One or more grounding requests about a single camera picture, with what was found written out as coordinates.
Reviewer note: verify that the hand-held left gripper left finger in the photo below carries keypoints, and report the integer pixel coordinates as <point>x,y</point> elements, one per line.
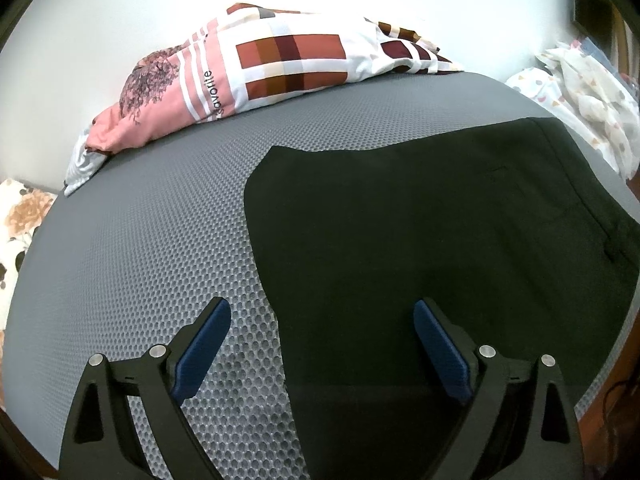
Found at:
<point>200,355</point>

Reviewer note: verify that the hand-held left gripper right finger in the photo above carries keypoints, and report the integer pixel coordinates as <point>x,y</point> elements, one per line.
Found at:
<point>442,355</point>

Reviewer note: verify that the black pants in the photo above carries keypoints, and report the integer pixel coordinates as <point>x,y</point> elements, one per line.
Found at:
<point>425,235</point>

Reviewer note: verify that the grey mesh mat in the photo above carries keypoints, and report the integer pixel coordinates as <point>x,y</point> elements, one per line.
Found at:
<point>150,235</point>

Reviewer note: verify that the grey white striped cloth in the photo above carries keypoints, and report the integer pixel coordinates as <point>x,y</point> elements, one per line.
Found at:
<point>85,165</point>

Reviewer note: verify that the floral cushion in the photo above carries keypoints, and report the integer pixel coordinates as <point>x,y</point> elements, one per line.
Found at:
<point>20,220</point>

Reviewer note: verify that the white cloth with coloured shapes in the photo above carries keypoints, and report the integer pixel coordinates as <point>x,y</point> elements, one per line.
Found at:
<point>590,95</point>

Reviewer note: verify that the pink patchwork pillow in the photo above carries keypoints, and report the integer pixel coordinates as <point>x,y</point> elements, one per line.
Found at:
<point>280,65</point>

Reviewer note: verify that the clear plastic bag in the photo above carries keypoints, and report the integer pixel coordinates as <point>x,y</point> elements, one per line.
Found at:
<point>592,50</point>

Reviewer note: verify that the wooden furniture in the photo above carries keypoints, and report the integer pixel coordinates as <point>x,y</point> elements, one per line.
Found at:
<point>597,5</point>

